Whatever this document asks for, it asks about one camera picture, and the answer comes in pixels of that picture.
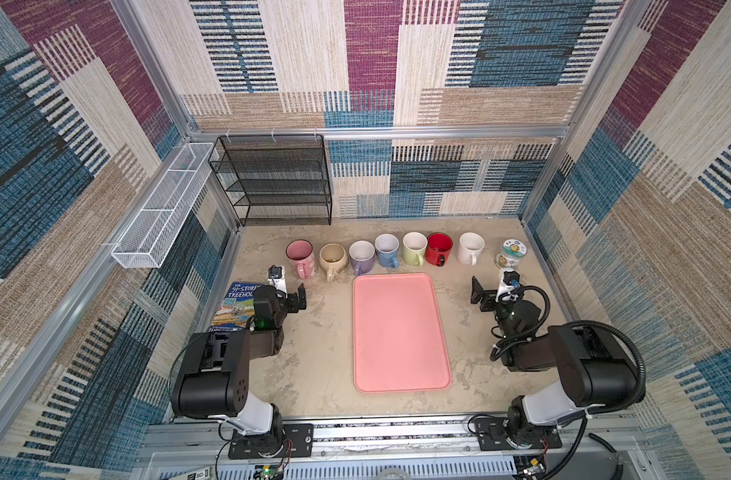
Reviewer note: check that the black wire mesh shelf rack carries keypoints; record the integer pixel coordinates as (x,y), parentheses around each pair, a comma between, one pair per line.
(275,180)

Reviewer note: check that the blue treehouse paperback book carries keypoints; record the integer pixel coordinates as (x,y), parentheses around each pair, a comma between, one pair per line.
(236,309)

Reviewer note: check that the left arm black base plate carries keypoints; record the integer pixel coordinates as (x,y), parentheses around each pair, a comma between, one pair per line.
(291,440)

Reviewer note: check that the pink plastic tray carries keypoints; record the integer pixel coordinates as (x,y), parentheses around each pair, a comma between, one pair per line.
(398,339)

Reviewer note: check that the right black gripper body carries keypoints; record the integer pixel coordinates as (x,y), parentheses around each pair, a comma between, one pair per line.
(488,300)

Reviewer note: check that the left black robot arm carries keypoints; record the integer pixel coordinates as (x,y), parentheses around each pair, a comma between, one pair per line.
(213,378)

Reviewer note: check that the purple ceramic mug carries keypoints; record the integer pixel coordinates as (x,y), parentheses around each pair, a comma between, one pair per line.
(362,257)

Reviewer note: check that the red ceramic mug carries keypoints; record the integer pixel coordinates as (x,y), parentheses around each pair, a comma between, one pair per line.
(439,246)

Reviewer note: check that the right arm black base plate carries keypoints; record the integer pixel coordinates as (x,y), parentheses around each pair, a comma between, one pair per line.
(493,435)

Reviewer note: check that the pink ghost pattern mug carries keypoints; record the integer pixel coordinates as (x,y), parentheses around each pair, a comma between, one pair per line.
(300,253)

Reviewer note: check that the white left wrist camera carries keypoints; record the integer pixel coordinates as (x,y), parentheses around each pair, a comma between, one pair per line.
(276,278)

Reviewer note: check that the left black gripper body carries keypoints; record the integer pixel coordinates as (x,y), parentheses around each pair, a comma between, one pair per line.
(291,305)

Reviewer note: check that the blue dotted ceramic mug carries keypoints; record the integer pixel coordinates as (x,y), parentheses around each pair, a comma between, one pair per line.
(387,246)

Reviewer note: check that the green lidded yogurt cup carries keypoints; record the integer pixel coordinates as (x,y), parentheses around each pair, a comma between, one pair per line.
(512,253)

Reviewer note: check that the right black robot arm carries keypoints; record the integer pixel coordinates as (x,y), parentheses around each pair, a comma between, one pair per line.
(600,369)

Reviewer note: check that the white wire mesh basket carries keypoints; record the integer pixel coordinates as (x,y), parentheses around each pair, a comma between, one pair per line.
(153,230)

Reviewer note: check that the white ceramic mug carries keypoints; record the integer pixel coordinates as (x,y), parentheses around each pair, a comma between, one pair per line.
(471,246)

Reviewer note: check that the light green ceramic mug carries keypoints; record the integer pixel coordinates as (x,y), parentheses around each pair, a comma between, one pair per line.
(414,247)

